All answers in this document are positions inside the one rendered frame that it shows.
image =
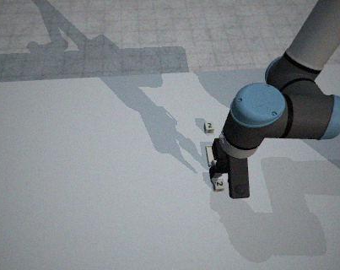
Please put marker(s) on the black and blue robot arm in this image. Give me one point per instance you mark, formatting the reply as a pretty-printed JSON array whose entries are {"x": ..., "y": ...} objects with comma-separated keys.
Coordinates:
[{"x": 289, "y": 104}]

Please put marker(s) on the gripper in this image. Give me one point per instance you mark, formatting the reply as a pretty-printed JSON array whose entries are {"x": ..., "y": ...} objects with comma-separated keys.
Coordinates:
[{"x": 220, "y": 168}]

